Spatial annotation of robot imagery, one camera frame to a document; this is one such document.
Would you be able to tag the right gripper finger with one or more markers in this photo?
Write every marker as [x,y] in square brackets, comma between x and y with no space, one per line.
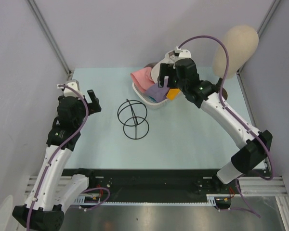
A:
[166,82]
[160,81]

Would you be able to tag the aluminium frame rail right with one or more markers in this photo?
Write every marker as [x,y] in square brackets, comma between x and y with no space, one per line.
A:
[256,186]

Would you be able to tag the white cable duct left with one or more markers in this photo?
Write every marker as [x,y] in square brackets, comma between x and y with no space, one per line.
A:
[87,200]

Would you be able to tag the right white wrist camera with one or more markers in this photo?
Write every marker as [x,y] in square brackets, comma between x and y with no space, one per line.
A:
[173,56]

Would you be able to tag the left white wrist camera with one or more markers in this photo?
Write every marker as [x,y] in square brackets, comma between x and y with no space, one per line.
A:
[70,88]

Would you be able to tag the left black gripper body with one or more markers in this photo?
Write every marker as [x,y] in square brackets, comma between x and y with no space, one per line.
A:
[80,118]

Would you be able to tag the white plastic basket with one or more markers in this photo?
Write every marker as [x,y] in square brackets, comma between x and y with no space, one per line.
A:
[149,103]

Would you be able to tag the white cable duct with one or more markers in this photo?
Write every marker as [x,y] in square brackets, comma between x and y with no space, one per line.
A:
[87,200]
[213,199]

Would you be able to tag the pink bucket hat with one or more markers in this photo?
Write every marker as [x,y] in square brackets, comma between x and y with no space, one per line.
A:
[142,79]

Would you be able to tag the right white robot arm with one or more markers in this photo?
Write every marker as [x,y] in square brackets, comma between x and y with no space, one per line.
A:
[253,144]

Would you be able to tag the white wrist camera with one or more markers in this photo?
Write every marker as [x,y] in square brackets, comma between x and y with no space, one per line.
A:
[173,56]
[70,88]

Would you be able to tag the orange hat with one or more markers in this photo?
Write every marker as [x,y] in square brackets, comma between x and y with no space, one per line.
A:
[172,94]

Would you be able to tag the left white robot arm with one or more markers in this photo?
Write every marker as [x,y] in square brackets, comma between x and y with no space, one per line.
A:
[45,208]

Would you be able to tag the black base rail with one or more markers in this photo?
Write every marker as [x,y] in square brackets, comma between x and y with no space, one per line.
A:
[157,186]

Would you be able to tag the purple bucket hat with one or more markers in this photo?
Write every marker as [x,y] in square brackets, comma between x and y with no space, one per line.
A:
[156,93]

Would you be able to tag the beige mannequin head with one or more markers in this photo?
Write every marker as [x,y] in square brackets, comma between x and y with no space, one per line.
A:
[241,43]

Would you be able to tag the black wire hat stand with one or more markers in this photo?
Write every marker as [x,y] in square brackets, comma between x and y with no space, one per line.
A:
[134,121]

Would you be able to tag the grey beige bucket hat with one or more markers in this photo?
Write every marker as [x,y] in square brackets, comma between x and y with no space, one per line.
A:
[155,72]

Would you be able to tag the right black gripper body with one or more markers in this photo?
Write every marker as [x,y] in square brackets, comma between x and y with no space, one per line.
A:
[170,69]

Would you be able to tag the white cable duct right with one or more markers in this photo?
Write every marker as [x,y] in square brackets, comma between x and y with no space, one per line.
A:
[213,199]

